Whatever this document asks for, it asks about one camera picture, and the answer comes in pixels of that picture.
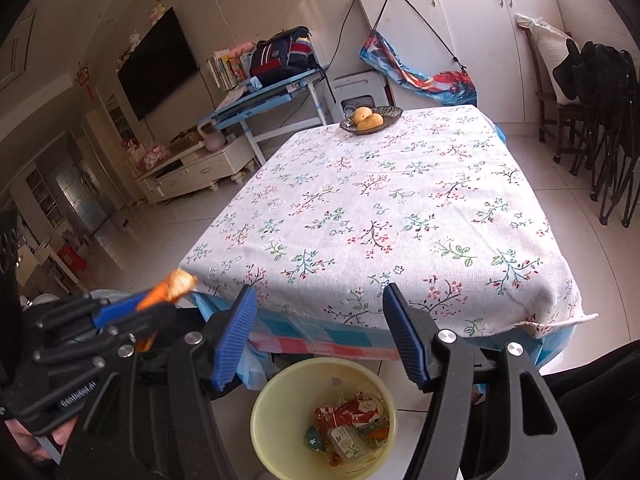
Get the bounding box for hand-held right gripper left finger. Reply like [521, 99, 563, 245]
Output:
[55, 284, 258, 480]

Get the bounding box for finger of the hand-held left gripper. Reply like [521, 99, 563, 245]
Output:
[32, 292, 151, 335]
[32, 305, 178, 367]

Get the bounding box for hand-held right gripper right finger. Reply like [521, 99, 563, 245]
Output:
[382, 282, 586, 480]

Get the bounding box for orange vegetable peel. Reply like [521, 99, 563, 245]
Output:
[136, 269, 197, 352]

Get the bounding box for yellow plastic bucket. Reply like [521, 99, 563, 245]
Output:
[250, 357, 398, 480]

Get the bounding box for red snack packet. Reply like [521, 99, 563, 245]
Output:
[314, 400, 373, 428]

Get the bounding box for clear plastic bottle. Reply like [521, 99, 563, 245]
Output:
[327, 424, 373, 465]

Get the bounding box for person's left hand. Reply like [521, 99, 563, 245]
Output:
[5, 410, 76, 466]

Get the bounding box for red plastic stool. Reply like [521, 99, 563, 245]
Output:
[57, 245, 86, 273]

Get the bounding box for blue checkered table cover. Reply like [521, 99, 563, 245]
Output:
[192, 290, 573, 391]

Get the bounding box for small white table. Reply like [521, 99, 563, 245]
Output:
[20, 237, 88, 296]

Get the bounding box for floral tablecloth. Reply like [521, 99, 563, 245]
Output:
[179, 105, 598, 338]

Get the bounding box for white television stand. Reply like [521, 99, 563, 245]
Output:
[135, 135, 258, 204]

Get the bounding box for pink gift bundle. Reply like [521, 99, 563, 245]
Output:
[142, 145, 168, 171]

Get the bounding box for pink kettlebell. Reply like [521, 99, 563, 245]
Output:
[197, 122, 226, 152]

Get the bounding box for person's black clothing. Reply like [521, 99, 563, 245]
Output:
[137, 305, 640, 480]

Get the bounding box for dark fruit plate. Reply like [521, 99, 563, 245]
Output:
[340, 106, 404, 135]

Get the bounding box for blue study desk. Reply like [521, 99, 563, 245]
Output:
[196, 67, 331, 166]

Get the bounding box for black flat television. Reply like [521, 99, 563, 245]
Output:
[117, 7, 201, 122]

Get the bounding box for row of books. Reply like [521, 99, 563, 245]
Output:
[205, 49, 253, 92]

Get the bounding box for wooden chair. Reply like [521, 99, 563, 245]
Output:
[520, 25, 591, 163]

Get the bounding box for dark blue backpack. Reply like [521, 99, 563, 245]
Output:
[249, 26, 321, 87]

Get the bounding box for white cabinet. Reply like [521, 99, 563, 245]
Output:
[350, 0, 558, 123]

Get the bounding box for black folding chairs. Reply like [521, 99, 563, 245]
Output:
[552, 40, 640, 228]

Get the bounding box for white sack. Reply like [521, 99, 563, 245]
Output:
[515, 12, 583, 106]

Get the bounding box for red knot wall ornament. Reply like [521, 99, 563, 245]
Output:
[75, 62, 96, 103]

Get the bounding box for colourful drawstring bag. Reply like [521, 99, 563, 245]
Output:
[360, 0, 478, 107]

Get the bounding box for framed wall picture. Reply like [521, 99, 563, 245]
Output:
[0, 10, 38, 91]

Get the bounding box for black power cable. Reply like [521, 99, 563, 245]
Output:
[325, 0, 357, 68]

